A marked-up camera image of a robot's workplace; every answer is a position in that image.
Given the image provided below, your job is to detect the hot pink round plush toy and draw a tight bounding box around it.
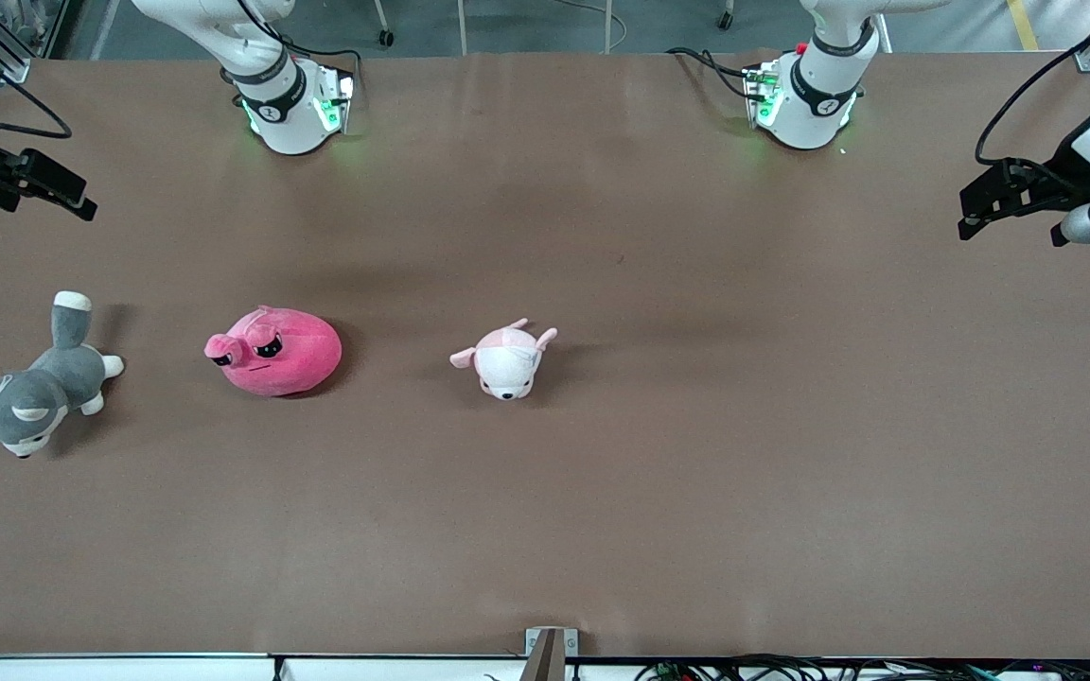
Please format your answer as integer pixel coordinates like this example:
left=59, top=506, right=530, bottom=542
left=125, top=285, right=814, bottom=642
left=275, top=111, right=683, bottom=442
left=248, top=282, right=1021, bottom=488
left=204, top=305, right=343, bottom=398

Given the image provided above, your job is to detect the grey husky plush toy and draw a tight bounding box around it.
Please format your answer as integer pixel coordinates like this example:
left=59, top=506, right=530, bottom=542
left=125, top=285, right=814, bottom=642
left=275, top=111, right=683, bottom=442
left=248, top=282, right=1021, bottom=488
left=0, top=290, right=125, bottom=460

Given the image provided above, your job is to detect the pale pink dog plush toy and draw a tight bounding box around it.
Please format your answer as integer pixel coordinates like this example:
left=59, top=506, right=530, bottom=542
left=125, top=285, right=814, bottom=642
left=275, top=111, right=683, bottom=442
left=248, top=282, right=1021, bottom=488
left=450, top=319, right=558, bottom=401

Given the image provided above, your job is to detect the black left base cable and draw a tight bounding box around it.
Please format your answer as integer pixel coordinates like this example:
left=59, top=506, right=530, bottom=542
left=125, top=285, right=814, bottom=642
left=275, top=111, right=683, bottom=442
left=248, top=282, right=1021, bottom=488
left=666, top=45, right=756, bottom=100

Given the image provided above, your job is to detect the white table edge rail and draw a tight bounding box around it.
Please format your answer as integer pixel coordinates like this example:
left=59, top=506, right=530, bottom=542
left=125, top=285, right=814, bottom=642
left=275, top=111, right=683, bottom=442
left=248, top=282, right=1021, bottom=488
left=0, top=653, right=527, bottom=681

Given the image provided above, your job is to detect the black cable bundle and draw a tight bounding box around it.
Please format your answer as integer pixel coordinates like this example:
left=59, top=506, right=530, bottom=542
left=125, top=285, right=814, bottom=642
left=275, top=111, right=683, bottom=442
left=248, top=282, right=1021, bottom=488
left=635, top=653, right=1090, bottom=681

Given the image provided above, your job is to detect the metal table edge bracket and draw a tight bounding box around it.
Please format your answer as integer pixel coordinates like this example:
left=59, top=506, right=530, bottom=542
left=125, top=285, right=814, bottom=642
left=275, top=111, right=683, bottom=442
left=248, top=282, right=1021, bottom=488
left=524, top=627, right=580, bottom=681

